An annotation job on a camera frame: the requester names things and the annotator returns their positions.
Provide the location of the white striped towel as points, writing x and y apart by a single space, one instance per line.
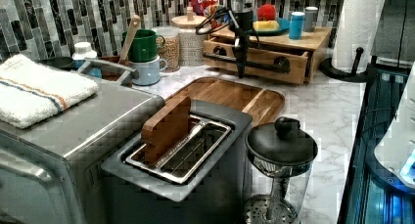
31 92

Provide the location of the stainless toaster oven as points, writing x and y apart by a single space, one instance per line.
51 171

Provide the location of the glass jar with grains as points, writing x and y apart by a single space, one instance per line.
168 46

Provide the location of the wooden toaster block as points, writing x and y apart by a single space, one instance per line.
168 126

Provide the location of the Froot Loops cereal box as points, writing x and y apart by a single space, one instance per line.
206 7

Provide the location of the brown bowl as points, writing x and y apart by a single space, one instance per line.
111 74

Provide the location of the green mug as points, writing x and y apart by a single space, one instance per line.
145 46

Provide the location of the blue cup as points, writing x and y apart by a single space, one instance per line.
296 23

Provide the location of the light wooden drawer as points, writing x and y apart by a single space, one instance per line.
299 64

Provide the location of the grey toaster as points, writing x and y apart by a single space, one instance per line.
199 181

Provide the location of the white lidded bottle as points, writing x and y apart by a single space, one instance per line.
82 50

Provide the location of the red round toy fruit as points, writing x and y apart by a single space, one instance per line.
266 12

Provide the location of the light blue mug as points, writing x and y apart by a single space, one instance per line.
149 72

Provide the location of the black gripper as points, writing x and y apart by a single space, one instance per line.
241 23

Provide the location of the black drawer handle bar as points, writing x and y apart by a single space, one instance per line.
278 64

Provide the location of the white jar wooden lid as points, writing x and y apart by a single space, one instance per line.
191 45

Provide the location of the wooden spoon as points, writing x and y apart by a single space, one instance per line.
132 29

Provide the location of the grey cup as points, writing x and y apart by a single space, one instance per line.
310 18

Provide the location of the paper towel roll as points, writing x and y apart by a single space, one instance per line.
357 28

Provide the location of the wooden drawer cabinet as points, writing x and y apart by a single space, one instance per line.
315 43

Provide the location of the teal plate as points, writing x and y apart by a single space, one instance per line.
284 28

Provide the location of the dark wooden cutting board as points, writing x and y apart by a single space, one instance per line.
262 104

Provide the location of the yellow butter block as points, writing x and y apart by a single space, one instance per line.
266 25

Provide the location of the glass French press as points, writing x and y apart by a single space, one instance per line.
278 162

